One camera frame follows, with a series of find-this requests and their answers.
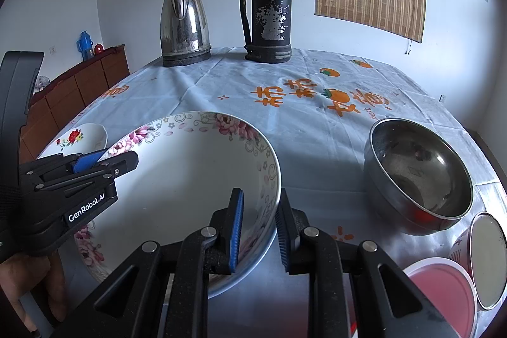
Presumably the red flower white plate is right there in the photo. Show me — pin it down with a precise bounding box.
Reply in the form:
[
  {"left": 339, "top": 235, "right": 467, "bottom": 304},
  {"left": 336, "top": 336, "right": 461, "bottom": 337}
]
[{"left": 37, "top": 123, "right": 107, "bottom": 159}]

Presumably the pink floral large plate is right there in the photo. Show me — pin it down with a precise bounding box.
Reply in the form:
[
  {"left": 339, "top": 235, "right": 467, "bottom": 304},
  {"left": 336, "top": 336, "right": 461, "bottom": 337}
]
[{"left": 75, "top": 112, "right": 282, "bottom": 298}]

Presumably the person's left hand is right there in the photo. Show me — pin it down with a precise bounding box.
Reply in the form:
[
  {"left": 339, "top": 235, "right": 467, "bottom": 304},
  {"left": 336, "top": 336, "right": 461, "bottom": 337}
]
[{"left": 1, "top": 251, "right": 66, "bottom": 337}]

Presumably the brown wooden sideboard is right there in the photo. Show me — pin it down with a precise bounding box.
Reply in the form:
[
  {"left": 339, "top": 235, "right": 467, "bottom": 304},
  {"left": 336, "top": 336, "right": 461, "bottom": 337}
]
[{"left": 20, "top": 45, "right": 130, "bottom": 164}]

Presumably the light blue printed tablecloth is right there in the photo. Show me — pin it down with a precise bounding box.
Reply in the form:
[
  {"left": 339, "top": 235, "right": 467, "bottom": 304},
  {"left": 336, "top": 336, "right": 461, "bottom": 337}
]
[{"left": 70, "top": 48, "right": 506, "bottom": 267}]

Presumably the small red object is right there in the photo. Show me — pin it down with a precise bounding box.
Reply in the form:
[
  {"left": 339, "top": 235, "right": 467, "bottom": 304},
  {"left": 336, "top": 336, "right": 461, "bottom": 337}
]
[{"left": 94, "top": 44, "right": 104, "bottom": 55}]

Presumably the blue thermos jug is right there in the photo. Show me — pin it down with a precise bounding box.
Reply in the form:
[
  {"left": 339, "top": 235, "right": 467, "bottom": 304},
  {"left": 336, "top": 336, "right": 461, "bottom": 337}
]
[{"left": 76, "top": 31, "right": 94, "bottom": 61}]

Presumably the stainless steel bowl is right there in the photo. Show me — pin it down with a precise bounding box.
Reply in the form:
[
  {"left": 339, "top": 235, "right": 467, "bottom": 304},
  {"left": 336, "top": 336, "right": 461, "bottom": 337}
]
[{"left": 363, "top": 118, "right": 473, "bottom": 236}]

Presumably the stainless steel electric kettle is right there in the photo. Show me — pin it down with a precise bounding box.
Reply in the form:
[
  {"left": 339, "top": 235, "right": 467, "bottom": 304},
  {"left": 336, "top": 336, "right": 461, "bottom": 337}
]
[{"left": 160, "top": 0, "right": 211, "bottom": 68}]

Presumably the white paper cup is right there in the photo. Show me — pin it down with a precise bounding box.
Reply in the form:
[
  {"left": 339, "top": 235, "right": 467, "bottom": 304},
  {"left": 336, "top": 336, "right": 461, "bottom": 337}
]
[{"left": 449, "top": 212, "right": 506, "bottom": 310}]

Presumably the black worn thermos flask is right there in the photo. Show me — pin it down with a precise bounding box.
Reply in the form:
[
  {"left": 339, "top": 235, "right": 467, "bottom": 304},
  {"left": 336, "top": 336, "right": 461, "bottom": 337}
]
[{"left": 240, "top": 0, "right": 292, "bottom": 63}]

